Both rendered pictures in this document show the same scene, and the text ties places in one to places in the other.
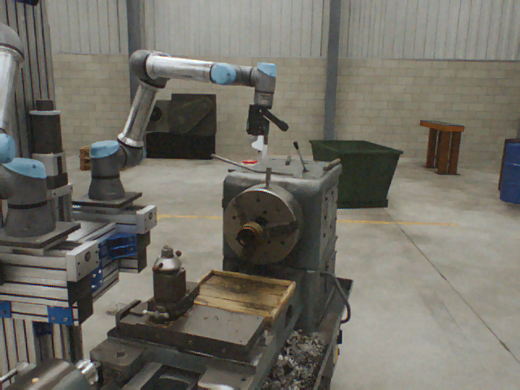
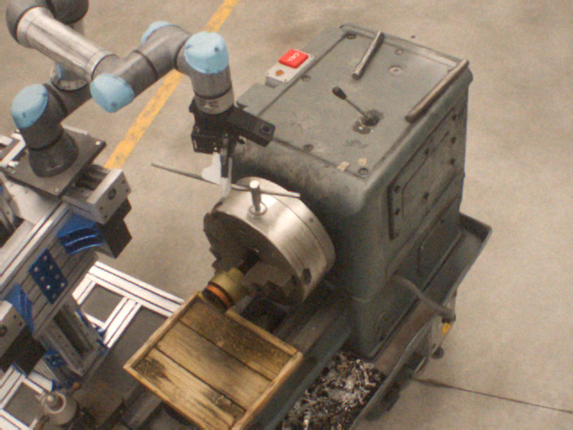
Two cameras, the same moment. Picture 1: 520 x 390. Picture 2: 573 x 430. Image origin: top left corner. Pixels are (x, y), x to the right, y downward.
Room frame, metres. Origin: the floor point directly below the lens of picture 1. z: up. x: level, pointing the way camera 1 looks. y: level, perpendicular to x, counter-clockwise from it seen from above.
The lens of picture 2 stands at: (0.87, -0.59, 2.43)
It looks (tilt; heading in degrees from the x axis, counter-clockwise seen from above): 49 degrees down; 28
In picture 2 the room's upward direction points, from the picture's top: 12 degrees counter-clockwise
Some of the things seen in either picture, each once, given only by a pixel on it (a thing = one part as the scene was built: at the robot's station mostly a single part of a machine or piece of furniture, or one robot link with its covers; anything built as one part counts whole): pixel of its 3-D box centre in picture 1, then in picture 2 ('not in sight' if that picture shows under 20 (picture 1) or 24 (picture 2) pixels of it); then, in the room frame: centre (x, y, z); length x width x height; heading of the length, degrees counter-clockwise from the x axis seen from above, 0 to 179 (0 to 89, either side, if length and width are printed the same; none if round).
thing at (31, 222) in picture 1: (29, 214); not in sight; (1.41, 0.74, 1.21); 0.15 x 0.15 x 0.10
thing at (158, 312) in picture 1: (173, 301); (89, 423); (1.26, 0.25, 0.99); 0.20 x 0.10 x 0.05; 161
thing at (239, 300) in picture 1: (238, 294); (211, 365); (1.54, 0.07, 0.89); 0.36 x 0.30 x 0.04; 71
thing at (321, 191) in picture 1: (284, 205); (352, 148); (2.19, -0.13, 1.06); 0.59 x 0.48 x 0.39; 161
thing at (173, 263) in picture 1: (167, 261); (58, 406); (1.23, 0.26, 1.13); 0.08 x 0.08 x 0.03
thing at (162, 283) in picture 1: (170, 281); (72, 417); (1.24, 0.25, 1.07); 0.07 x 0.07 x 0.10; 71
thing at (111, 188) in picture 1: (106, 184); (48, 145); (1.90, 0.66, 1.21); 0.15 x 0.15 x 0.10
